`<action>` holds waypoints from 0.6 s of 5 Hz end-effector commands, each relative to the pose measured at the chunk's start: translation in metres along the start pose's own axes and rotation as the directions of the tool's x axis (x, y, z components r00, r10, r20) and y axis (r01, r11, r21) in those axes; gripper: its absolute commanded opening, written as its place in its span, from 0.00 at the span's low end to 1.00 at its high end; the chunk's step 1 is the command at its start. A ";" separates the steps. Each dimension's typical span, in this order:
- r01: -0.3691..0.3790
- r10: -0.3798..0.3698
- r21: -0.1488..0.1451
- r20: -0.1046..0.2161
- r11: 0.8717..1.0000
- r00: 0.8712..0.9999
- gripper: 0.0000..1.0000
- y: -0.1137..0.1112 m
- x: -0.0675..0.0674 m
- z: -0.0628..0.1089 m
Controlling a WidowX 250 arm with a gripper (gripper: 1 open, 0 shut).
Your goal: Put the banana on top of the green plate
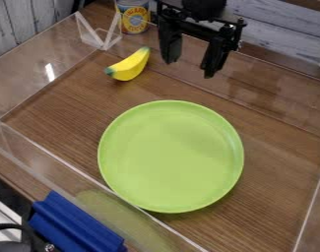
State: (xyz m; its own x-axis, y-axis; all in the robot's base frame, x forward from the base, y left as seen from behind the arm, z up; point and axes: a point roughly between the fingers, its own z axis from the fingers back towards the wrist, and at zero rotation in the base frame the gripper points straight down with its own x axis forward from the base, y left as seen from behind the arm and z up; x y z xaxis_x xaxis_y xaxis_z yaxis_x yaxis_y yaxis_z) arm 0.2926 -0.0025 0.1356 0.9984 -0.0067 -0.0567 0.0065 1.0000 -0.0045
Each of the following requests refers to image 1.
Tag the clear acrylic enclosure wall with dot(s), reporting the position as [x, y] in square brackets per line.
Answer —
[60, 101]

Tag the green round plate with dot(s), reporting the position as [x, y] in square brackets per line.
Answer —
[171, 156]

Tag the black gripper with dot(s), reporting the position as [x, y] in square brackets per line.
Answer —
[200, 18]

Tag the blue plastic clamp block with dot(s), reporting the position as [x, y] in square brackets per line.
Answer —
[71, 228]

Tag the yellow toy banana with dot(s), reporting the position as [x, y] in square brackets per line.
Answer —
[129, 68]

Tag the yellow labelled tin can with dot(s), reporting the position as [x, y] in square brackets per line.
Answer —
[135, 15]

